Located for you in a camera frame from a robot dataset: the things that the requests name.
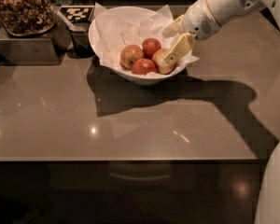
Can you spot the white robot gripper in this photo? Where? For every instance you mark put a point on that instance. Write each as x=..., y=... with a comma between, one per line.
x=198, y=20

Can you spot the right yellow-red apple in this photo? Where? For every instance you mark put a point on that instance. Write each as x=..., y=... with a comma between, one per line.
x=162, y=67

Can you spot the yellow-red apple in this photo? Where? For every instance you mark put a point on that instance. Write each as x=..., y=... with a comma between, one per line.
x=162, y=67
x=129, y=55

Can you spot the back red apple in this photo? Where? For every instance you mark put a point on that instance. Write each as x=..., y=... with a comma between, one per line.
x=150, y=46

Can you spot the red apple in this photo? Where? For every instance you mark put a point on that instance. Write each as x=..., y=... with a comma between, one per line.
x=150, y=46
x=144, y=66

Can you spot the front red apple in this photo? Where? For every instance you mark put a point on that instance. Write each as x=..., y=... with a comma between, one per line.
x=144, y=66

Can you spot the white bowl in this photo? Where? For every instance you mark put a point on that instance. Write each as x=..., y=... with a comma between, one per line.
x=146, y=77

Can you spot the left yellow-red apple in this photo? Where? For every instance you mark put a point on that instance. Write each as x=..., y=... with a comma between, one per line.
x=129, y=55

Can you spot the white paper liner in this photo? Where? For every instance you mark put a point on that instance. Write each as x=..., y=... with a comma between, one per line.
x=115, y=31

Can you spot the dark metal scoop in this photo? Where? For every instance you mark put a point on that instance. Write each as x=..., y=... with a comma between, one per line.
x=72, y=27

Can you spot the black white marker tag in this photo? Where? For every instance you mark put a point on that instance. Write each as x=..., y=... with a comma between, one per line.
x=77, y=13

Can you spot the glass jar of granola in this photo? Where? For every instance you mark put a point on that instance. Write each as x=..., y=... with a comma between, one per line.
x=26, y=17

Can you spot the dark metal box stand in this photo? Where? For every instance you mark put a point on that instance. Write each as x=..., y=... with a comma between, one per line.
x=46, y=49

